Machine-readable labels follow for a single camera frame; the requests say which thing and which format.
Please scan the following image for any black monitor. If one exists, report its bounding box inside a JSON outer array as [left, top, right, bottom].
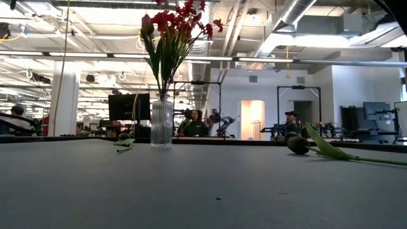
[[107, 93, 151, 121]]

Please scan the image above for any hanging yellow cable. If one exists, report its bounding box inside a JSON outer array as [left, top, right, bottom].
[[52, 0, 71, 137]]

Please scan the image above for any black frame stand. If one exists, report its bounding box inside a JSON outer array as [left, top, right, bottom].
[[172, 81, 223, 138], [276, 85, 322, 128]]

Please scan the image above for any clear ribbed glass vase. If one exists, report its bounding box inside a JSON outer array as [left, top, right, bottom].
[[150, 93, 174, 149]]

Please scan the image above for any dark desk monitor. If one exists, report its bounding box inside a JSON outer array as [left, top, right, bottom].
[[362, 101, 391, 121]]

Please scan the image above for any black tulip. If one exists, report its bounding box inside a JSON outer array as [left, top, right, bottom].
[[287, 122, 407, 167], [113, 132, 137, 155]]

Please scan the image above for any person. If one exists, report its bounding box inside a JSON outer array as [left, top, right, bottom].
[[284, 110, 303, 130], [0, 105, 32, 134], [177, 109, 210, 137]]

